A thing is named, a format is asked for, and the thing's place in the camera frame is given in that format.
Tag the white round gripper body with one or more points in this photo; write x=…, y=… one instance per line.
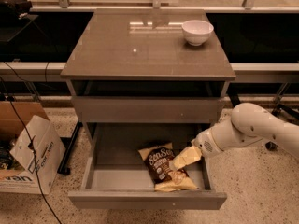
x=205, y=144

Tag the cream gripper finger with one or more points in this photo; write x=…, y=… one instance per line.
x=177, y=164
x=191, y=154

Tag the brown chip bag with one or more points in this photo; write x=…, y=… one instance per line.
x=157, y=159

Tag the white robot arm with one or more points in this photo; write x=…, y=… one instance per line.
x=248, y=125

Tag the open grey middle drawer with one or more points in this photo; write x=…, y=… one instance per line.
x=116, y=177

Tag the closed grey upper drawer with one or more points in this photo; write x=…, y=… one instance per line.
x=146, y=110

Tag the grey drawer cabinet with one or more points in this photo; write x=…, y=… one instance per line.
x=142, y=53

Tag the black bag on shelf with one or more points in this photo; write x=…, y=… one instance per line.
x=14, y=9

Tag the black office chair base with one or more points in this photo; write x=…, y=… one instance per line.
x=276, y=111

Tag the black table leg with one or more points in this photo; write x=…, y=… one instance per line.
x=69, y=143

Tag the white bowl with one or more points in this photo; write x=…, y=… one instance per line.
x=197, y=32

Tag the open cardboard box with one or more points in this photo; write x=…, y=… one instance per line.
x=35, y=147

